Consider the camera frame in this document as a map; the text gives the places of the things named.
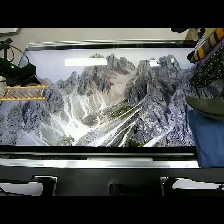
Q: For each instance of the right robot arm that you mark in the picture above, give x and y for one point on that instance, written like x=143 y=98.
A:
x=195 y=184

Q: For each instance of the brown clothes hanger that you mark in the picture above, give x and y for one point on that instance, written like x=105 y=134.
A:
x=23 y=93

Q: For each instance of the blue garment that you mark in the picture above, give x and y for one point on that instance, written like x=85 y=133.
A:
x=210 y=140

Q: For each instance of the black dotted garment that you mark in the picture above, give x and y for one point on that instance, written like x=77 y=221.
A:
x=210 y=71

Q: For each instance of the orange black striped garment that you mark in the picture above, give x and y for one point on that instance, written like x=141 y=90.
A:
x=207 y=45

